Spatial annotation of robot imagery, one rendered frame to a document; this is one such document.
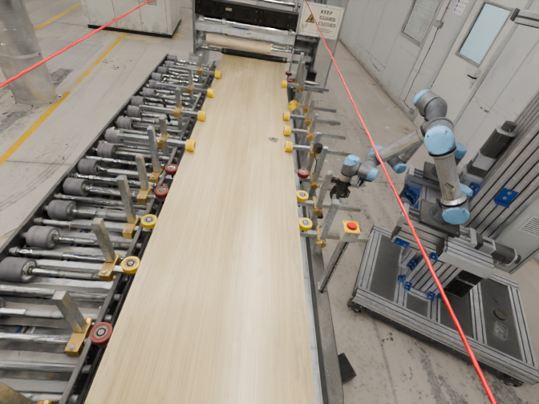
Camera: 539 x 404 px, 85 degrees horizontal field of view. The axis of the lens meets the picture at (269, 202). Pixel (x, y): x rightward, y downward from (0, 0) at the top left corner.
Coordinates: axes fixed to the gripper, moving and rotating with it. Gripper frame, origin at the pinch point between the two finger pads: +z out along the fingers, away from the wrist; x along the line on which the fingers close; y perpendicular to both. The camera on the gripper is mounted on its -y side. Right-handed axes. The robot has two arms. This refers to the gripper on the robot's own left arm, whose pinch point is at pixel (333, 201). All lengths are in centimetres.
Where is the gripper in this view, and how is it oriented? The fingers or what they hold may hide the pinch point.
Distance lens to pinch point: 191.9
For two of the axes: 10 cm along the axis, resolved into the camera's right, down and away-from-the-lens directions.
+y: 3.6, 6.7, -6.5
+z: -1.4, 7.3, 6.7
